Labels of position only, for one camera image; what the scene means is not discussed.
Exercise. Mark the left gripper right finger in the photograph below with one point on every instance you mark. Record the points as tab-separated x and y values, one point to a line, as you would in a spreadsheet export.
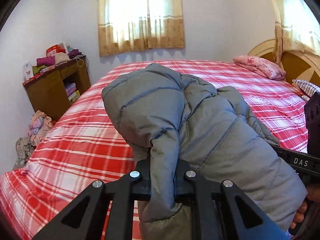
221	210

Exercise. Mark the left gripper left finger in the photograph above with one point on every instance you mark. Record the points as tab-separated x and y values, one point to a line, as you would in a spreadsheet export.
102	210

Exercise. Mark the grey puffer jacket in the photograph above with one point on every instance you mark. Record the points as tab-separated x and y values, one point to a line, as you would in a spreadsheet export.
165	115

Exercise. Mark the pink clothes pile on floor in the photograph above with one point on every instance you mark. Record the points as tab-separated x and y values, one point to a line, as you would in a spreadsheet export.
39	127

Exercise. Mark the person's right hand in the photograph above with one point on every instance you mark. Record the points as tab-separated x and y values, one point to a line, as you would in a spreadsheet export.
303	209

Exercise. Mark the red white plaid bedsheet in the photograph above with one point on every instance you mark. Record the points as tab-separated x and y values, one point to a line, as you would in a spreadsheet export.
83	146

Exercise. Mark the black white striped pillow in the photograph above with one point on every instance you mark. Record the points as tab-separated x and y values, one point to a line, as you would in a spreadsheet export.
307	87

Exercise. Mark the wooden bed headboard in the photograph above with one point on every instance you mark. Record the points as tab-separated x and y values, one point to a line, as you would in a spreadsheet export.
296	64

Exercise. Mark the grey floral bag on floor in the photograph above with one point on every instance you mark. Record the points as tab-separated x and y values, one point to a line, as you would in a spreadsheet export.
24	150

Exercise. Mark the pink floral folded quilt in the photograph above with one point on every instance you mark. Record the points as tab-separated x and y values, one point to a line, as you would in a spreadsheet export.
260	66

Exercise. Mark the purple storage box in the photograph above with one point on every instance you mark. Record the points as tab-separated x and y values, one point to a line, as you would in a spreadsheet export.
70	88

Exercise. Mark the brown wooden desk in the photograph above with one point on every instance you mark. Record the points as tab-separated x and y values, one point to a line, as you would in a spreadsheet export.
47	92

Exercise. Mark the beige side curtain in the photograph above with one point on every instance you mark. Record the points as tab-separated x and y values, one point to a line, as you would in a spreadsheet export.
296	28

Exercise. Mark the green folded cloth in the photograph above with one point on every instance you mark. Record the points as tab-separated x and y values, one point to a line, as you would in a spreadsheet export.
37	69

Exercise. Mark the beige knitted cloth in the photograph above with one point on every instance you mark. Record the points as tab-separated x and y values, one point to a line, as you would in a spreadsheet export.
61	58

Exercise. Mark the purple folded cloth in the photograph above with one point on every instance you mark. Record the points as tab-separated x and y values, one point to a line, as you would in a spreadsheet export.
73	53

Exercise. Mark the magenta folded cloth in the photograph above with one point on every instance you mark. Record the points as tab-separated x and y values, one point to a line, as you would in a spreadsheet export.
46	61

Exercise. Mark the white small carton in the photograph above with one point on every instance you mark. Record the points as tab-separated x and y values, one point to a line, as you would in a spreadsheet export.
28	71

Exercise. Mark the red gift box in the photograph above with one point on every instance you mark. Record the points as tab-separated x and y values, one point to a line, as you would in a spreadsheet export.
53	50

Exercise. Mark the beige window curtain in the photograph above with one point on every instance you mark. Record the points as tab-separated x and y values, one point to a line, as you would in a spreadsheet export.
137	25

